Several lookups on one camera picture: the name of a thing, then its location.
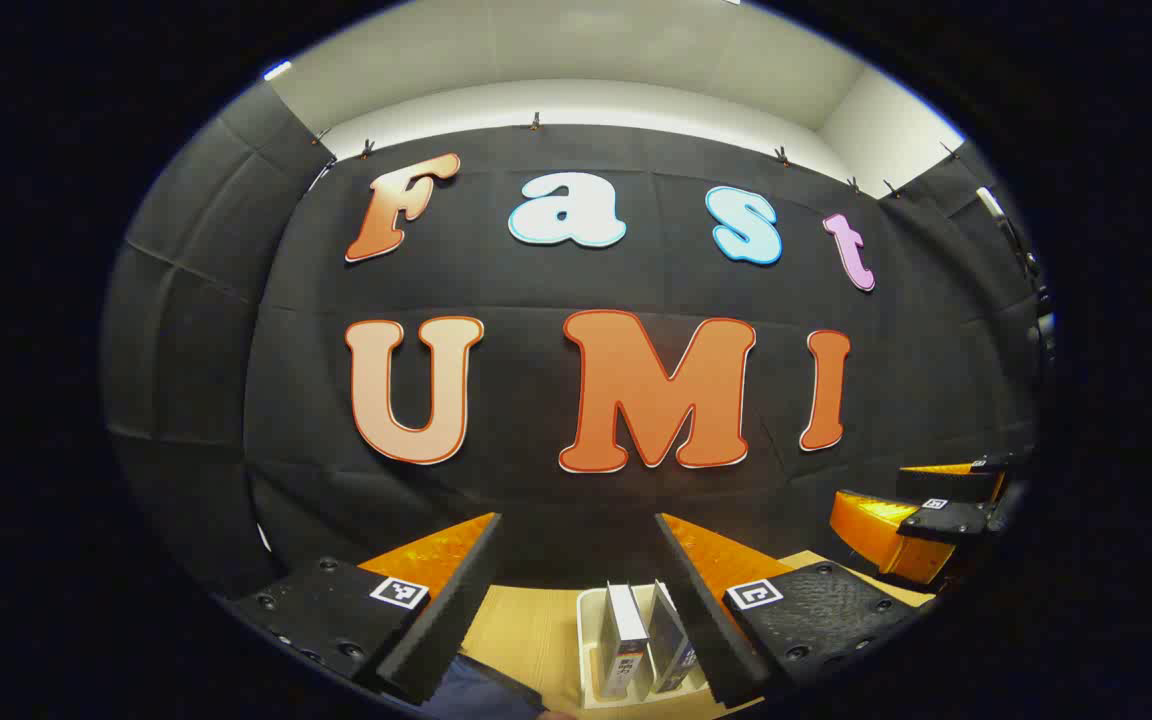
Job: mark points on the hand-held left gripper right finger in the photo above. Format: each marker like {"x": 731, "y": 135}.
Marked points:
{"x": 706, "y": 630}

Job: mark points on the white bookshelf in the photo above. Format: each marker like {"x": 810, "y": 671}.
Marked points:
{"x": 588, "y": 640}

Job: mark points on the blue cover book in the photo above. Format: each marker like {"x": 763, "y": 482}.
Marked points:
{"x": 671, "y": 640}

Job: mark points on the blue schoolbag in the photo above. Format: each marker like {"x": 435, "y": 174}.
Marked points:
{"x": 476, "y": 695}

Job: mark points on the grey portrait cover book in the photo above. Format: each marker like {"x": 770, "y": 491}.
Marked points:
{"x": 626, "y": 630}

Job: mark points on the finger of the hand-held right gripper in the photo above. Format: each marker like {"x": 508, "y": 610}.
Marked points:
{"x": 886, "y": 535}
{"x": 946, "y": 482}

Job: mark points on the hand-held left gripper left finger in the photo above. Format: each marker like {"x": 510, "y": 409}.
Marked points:
{"x": 456, "y": 620}

